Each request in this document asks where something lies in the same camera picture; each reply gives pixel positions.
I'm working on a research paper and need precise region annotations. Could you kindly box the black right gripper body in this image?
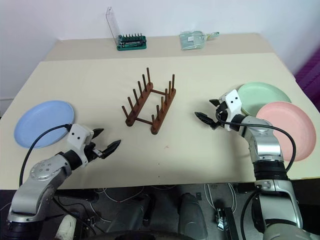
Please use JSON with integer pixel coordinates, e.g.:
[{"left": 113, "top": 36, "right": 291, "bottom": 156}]
[{"left": 211, "top": 100, "right": 230, "bottom": 130}]

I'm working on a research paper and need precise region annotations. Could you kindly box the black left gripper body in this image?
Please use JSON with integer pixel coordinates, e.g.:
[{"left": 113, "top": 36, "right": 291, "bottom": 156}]
[{"left": 83, "top": 139, "right": 104, "bottom": 163}]

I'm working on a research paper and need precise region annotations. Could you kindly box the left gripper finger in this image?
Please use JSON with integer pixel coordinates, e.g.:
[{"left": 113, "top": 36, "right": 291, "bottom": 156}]
[
  {"left": 92, "top": 127, "right": 105, "bottom": 140},
  {"left": 100, "top": 139, "right": 123, "bottom": 159}
]

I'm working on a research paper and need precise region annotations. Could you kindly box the wooden dish rack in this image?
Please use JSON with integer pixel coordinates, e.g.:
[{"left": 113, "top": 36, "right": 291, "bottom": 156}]
[{"left": 121, "top": 67, "right": 177, "bottom": 135}]

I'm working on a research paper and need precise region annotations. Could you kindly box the green plate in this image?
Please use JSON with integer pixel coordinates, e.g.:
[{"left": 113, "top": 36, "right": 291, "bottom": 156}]
[{"left": 236, "top": 81, "right": 293, "bottom": 117}]

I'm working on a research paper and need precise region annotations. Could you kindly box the blue plate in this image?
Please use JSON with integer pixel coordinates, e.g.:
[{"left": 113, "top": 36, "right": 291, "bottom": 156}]
[{"left": 13, "top": 100, "right": 76, "bottom": 150}]

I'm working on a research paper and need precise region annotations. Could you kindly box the clear plastic bag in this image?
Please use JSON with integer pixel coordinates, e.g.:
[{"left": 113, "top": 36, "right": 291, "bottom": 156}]
[{"left": 179, "top": 30, "right": 221, "bottom": 52}]

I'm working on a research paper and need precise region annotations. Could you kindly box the dark grey rounded shape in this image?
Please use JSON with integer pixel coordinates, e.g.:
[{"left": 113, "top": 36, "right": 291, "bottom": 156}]
[
  {"left": 104, "top": 194, "right": 156, "bottom": 236},
  {"left": 177, "top": 192, "right": 208, "bottom": 239}
]

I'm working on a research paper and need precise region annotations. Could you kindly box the pink-red plate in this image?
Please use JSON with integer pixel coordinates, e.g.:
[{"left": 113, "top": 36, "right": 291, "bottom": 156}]
[{"left": 255, "top": 100, "right": 316, "bottom": 163}]

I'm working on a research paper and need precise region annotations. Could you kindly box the white shoe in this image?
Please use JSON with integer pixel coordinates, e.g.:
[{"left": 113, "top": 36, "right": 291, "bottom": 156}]
[{"left": 55, "top": 214, "right": 77, "bottom": 240}]

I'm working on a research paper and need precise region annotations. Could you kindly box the green screwdriver bit set case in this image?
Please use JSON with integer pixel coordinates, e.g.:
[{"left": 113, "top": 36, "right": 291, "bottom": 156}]
[{"left": 104, "top": 6, "right": 148, "bottom": 52}]

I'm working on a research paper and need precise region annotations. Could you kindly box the purple object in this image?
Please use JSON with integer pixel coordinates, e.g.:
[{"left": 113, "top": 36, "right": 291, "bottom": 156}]
[{"left": 293, "top": 53, "right": 320, "bottom": 113}]

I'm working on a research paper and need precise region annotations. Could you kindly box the black box with metal clip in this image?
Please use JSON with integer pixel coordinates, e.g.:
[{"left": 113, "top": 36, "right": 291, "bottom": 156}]
[{"left": 214, "top": 206, "right": 239, "bottom": 240}]

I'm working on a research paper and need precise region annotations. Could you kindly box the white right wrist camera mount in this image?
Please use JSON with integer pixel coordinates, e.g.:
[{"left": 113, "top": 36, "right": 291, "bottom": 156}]
[{"left": 219, "top": 89, "right": 244, "bottom": 132}]

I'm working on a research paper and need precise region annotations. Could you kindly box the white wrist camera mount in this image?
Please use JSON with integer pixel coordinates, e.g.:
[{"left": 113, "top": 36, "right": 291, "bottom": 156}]
[
  {"left": 219, "top": 89, "right": 244, "bottom": 132},
  {"left": 66, "top": 124, "right": 95, "bottom": 163}
]

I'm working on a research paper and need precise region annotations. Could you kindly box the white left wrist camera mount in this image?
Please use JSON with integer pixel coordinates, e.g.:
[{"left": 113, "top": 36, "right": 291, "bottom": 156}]
[{"left": 66, "top": 124, "right": 95, "bottom": 163}]

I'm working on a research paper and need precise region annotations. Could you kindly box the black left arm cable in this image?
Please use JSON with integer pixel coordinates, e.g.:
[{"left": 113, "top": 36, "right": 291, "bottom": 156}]
[{"left": 18, "top": 123, "right": 74, "bottom": 188}]

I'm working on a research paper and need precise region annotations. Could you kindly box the white floor cable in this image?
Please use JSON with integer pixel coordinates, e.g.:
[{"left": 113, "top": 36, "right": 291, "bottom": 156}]
[{"left": 203, "top": 183, "right": 238, "bottom": 214}]

